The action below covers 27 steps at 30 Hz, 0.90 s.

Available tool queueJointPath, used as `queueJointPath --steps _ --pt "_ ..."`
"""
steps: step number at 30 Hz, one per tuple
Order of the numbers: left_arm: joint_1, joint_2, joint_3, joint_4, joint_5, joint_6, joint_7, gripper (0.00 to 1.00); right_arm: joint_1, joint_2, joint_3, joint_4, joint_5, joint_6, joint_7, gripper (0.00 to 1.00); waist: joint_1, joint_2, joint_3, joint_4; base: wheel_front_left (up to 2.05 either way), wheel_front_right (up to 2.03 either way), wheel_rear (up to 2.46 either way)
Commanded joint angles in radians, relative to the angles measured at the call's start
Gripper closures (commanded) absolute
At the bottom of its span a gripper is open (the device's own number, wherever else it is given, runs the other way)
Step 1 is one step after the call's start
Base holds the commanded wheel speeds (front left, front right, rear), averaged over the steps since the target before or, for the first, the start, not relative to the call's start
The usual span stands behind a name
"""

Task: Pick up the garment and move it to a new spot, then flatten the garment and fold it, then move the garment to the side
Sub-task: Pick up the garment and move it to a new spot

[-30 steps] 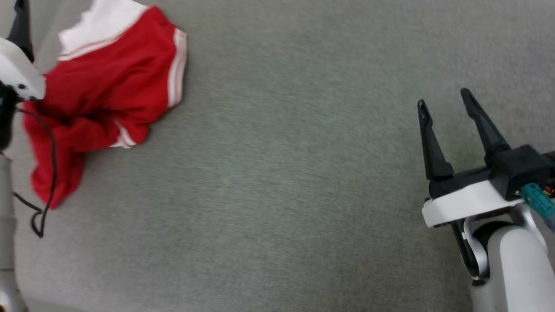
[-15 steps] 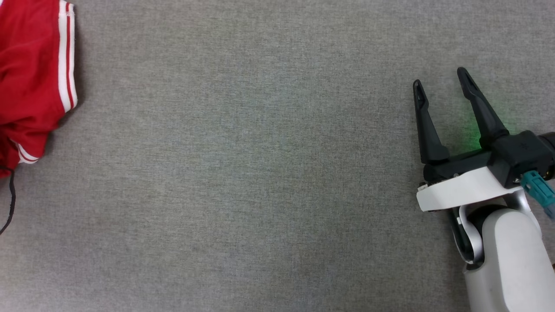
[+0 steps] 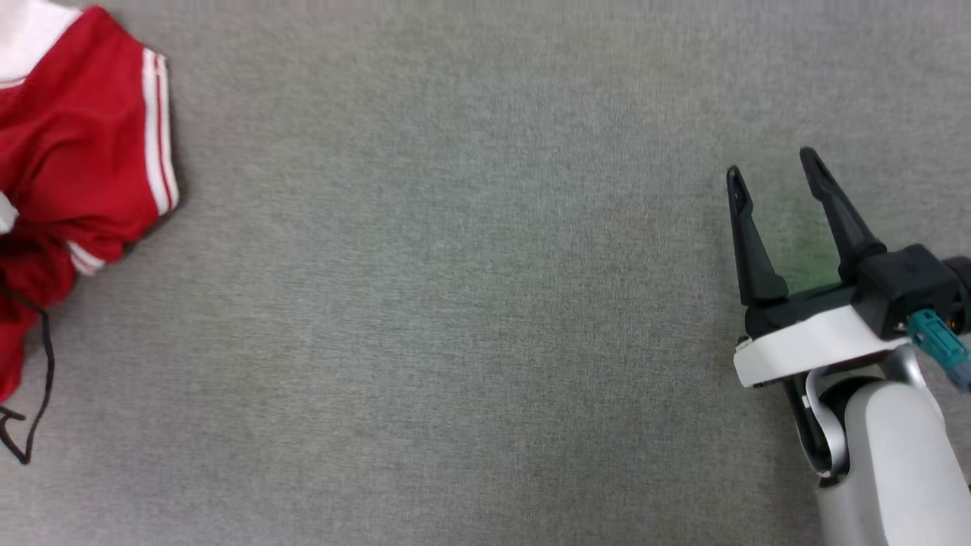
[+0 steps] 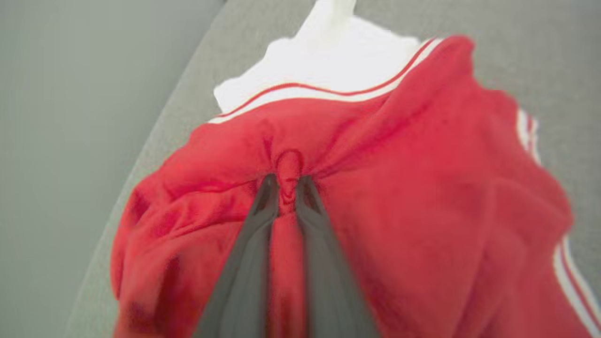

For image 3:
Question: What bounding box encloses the red white-trimmed garment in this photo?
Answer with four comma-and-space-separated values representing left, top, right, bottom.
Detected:
0, 0, 181, 404

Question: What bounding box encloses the thin black cable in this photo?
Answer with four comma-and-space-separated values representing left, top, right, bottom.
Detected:
0, 284, 56, 466

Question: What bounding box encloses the teal cable connector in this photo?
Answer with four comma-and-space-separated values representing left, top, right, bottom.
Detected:
906, 309, 971, 393

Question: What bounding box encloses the right gripper black-white body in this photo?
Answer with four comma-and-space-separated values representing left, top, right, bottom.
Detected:
733, 284, 913, 389

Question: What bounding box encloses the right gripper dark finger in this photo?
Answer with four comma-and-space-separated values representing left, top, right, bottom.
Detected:
799, 146, 888, 286
726, 165, 790, 309

